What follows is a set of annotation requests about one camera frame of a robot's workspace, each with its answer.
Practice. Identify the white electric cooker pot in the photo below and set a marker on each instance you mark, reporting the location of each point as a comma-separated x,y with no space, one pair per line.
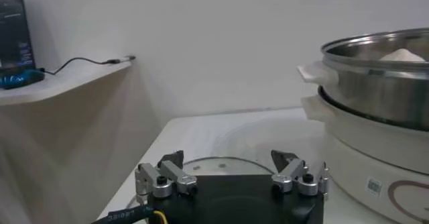
355,158

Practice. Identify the blue device stand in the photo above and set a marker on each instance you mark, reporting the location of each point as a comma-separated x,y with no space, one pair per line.
18,77

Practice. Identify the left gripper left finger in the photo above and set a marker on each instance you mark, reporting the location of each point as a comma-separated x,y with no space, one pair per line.
167,175

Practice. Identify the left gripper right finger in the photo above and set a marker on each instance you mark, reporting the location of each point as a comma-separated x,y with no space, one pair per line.
291,175

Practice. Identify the round glass lid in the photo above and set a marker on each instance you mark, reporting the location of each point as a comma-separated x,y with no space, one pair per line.
228,166

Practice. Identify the dark laptop screen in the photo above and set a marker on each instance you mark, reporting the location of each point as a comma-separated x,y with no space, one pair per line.
15,27

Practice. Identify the white steamed baozi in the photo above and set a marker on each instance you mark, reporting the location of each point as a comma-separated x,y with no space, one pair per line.
402,56

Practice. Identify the stainless steel steamer basket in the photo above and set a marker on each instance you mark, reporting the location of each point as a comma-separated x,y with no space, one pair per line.
378,91

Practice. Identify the white side desk with legs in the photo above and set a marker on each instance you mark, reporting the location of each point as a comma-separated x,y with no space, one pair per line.
67,82

